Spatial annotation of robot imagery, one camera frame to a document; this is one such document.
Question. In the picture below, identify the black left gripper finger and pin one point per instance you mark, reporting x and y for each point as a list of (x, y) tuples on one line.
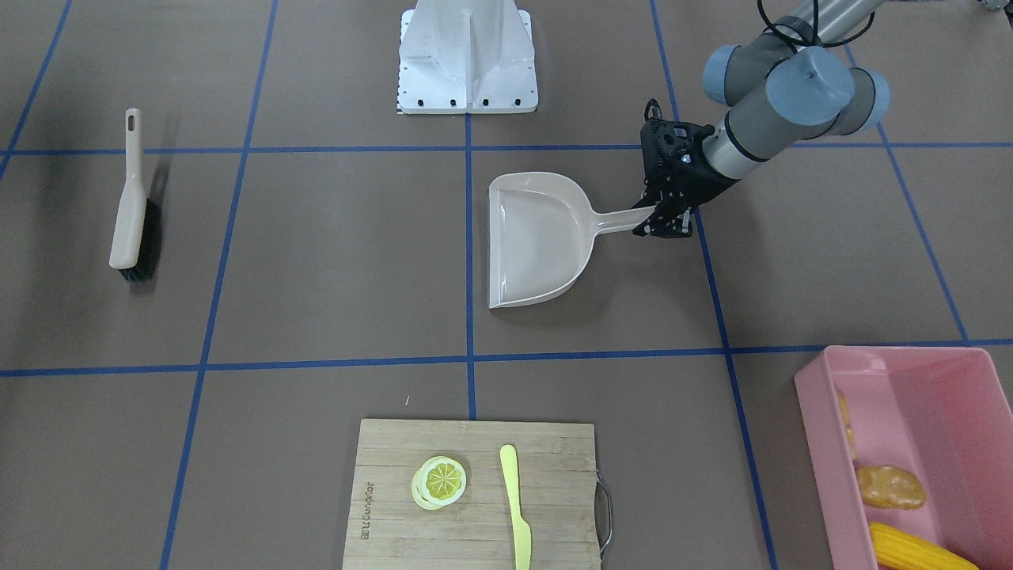
[(673, 220), (659, 221)]

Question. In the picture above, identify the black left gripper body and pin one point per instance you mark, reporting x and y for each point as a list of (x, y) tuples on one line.
[(707, 187)]

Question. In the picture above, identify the beige plastic dustpan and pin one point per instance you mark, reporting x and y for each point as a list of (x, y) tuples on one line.
[(541, 234)]

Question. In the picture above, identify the brown toy fried chicken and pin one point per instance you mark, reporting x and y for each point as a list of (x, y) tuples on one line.
[(890, 487)]

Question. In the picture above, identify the yellow toy corn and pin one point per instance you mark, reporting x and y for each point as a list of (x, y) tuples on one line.
[(896, 549)]

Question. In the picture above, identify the beige hand brush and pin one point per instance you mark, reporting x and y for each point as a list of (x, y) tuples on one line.
[(137, 236)]

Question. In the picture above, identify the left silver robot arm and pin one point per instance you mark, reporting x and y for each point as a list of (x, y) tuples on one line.
[(784, 87)]

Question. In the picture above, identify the pink plastic bin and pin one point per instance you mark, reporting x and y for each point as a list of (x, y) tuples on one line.
[(940, 413)]

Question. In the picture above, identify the yellow plastic knife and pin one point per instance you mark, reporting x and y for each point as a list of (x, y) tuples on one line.
[(522, 534)]

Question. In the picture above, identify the yellow lemon slice toy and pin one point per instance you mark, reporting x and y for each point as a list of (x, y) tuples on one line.
[(439, 482)]

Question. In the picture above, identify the wooden cutting board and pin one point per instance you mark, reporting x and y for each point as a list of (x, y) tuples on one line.
[(557, 494)]

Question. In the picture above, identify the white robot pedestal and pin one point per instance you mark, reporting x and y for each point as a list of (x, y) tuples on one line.
[(466, 57)]

